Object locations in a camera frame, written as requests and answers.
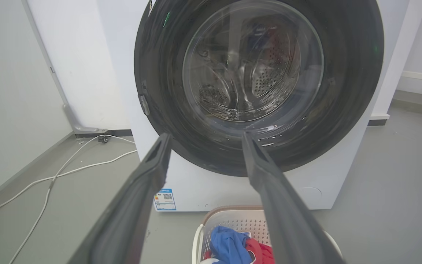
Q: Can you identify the black round washing machine door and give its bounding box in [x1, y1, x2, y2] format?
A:
[134, 0, 385, 177]

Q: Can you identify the red garment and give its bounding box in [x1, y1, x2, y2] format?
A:
[204, 238, 275, 264]

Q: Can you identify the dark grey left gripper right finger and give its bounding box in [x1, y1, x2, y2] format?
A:
[241, 132, 344, 264]

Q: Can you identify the white perforated laundry basket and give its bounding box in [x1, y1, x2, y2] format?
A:
[192, 205, 343, 264]

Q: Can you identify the white power cable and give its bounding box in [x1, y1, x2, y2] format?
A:
[9, 134, 136, 264]
[0, 150, 138, 228]

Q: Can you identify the white washing machine body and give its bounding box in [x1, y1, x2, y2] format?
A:
[96, 0, 410, 212]

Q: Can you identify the grey metal frame leg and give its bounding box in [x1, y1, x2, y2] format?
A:
[21, 0, 108, 135]

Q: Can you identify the energy label sticker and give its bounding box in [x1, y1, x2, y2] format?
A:
[154, 188, 177, 212]

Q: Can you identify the silver door latch handle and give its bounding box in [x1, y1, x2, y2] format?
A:
[138, 94, 151, 116]

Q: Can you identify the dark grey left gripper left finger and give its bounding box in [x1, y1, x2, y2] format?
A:
[67, 132, 173, 264]

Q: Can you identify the blue garment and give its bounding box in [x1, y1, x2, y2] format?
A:
[210, 225, 252, 264]

